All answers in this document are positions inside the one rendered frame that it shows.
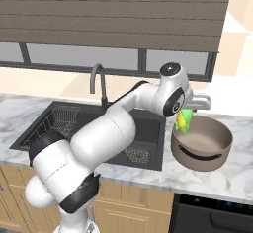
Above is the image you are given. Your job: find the black dishwasher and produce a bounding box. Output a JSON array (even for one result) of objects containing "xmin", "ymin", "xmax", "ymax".
[{"xmin": 168, "ymin": 193, "xmax": 253, "ymax": 233}]

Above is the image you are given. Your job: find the light wooden cupboard door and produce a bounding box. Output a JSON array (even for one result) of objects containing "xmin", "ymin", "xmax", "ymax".
[
  {"xmin": 92, "ymin": 199, "xmax": 173, "ymax": 233},
  {"xmin": 0, "ymin": 163, "xmax": 40, "ymax": 233}
]

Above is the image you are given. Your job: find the black kitchen sink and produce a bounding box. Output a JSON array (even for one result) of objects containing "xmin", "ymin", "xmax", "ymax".
[{"xmin": 9, "ymin": 100, "xmax": 167, "ymax": 173}]

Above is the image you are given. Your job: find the cream range hood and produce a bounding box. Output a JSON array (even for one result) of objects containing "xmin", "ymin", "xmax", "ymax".
[{"xmin": 212, "ymin": 0, "xmax": 253, "ymax": 78}]

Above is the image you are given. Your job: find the taupe pot with black handle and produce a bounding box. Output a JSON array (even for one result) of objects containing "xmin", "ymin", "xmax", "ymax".
[{"xmin": 170, "ymin": 114, "xmax": 234, "ymax": 173}]

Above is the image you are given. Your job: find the dark grey curved tap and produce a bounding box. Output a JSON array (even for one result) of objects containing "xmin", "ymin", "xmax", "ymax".
[{"xmin": 89, "ymin": 62, "xmax": 110, "ymax": 109}]

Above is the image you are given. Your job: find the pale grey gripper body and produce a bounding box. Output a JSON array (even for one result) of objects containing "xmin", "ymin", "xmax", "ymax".
[{"xmin": 189, "ymin": 92, "xmax": 212, "ymax": 113}]

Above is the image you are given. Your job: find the light wooden drawer front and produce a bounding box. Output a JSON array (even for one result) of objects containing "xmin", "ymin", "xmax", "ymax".
[{"xmin": 94, "ymin": 178, "xmax": 175, "ymax": 209}]

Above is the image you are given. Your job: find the yellow corn with green husk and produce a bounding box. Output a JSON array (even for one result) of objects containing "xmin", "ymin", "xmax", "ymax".
[{"xmin": 174, "ymin": 109, "xmax": 194, "ymax": 135}]

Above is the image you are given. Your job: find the brown window blind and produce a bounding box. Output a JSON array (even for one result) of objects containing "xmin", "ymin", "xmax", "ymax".
[{"xmin": 0, "ymin": 0, "xmax": 234, "ymax": 53}]

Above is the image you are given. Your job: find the dark grey window frame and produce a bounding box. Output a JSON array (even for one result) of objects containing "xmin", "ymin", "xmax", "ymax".
[{"xmin": 0, "ymin": 41, "xmax": 218, "ymax": 83}]

